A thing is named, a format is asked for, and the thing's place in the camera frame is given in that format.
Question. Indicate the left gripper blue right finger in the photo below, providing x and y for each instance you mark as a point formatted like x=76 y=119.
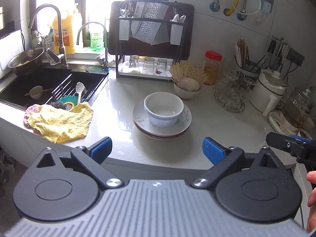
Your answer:
x=225 y=162

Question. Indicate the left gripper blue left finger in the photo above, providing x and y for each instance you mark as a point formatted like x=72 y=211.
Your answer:
x=90 y=159

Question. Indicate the white leaf pattern plate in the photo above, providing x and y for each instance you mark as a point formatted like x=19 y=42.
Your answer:
x=161 y=128

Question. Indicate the large white bowl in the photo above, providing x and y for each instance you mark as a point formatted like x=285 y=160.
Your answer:
x=163 y=108

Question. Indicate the right hand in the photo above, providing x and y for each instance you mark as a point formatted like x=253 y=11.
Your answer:
x=311 y=177

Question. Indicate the small dish with spices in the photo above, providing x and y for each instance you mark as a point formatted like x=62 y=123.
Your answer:
x=303 y=133

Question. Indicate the glass kettle on base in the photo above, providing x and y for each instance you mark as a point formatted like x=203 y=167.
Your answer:
x=293 y=114

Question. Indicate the yellow dish cloth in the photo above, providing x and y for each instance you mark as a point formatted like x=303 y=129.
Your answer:
x=58 y=125

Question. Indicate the white spoon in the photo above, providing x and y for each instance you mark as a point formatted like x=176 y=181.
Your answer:
x=79 y=90

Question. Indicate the black sink drying rack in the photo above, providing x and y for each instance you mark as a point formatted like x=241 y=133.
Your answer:
x=93 y=83

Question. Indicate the white electric cooker pot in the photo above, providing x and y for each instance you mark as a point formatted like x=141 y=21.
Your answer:
x=268 y=91

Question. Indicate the bowl of garlic and noodles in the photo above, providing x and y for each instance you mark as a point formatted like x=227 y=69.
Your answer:
x=188 y=79

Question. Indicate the small chrome faucet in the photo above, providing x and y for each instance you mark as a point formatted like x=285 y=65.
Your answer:
x=102 y=60

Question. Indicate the bowl with chopsticks in sink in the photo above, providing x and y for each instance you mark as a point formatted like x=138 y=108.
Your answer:
x=36 y=92

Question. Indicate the chopstick holder with chopsticks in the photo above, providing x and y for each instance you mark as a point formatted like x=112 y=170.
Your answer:
x=244 y=65

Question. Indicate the red lid glass jar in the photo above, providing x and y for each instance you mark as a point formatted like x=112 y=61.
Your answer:
x=211 y=66

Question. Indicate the glass tumbler left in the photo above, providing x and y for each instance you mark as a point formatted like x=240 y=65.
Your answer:
x=134 y=63

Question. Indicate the glass tumbler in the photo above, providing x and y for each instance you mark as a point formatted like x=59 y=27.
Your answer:
x=161 y=67
x=134 y=63
x=149 y=66

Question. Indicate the glass tumbler right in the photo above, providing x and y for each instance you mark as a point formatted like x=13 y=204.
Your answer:
x=161 y=67

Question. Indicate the glass tumbler middle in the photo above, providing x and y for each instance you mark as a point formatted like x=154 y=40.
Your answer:
x=149 y=66

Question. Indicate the hanging utensils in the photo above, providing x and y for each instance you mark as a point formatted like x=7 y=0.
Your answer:
x=273 y=57

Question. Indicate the green soap bottle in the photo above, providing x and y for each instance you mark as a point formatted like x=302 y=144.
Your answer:
x=96 y=38

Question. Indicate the stainless steel bowl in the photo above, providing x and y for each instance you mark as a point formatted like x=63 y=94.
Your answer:
x=27 y=61

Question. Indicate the yellow detergent bottle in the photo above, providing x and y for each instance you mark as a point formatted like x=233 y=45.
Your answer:
x=67 y=29

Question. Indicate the black knife rack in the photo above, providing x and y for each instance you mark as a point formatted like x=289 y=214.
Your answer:
x=150 y=42

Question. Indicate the white cutting board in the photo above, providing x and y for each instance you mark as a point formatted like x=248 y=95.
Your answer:
x=11 y=45

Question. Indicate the wire rack with glass cups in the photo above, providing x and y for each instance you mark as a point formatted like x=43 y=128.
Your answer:
x=233 y=90

